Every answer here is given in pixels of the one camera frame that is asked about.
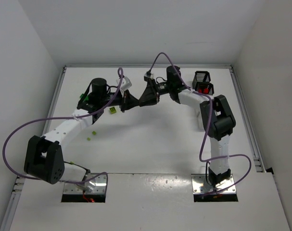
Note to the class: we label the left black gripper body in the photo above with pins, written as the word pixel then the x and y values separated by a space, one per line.
pixel 124 101

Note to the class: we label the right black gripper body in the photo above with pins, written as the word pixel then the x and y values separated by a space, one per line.
pixel 156 92

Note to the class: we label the red lego brick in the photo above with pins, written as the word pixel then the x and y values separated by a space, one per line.
pixel 204 91

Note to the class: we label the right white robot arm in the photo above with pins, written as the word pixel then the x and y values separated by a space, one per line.
pixel 216 117

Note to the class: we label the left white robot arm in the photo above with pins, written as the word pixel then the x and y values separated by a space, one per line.
pixel 44 156

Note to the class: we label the yellow-green lego cube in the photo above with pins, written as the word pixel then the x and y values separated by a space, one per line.
pixel 112 110

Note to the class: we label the far black mesh container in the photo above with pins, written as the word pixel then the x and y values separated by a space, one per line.
pixel 200 77

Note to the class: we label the black mesh container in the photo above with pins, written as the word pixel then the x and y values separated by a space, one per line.
pixel 200 77
pixel 202 85

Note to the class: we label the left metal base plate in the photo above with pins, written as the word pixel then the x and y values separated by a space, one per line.
pixel 96 186

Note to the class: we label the metal base plate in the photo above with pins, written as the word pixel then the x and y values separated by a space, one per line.
pixel 200 185
pixel 96 186

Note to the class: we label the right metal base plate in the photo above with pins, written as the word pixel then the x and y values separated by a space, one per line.
pixel 200 185

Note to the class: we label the right aluminium frame rail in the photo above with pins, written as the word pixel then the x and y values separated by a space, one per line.
pixel 257 157

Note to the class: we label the aluminium frame rail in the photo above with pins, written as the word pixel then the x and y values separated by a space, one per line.
pixel 257 157
pixel 19 181

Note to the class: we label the left aluminium frame rail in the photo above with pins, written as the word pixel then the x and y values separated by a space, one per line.
pixel 19 181

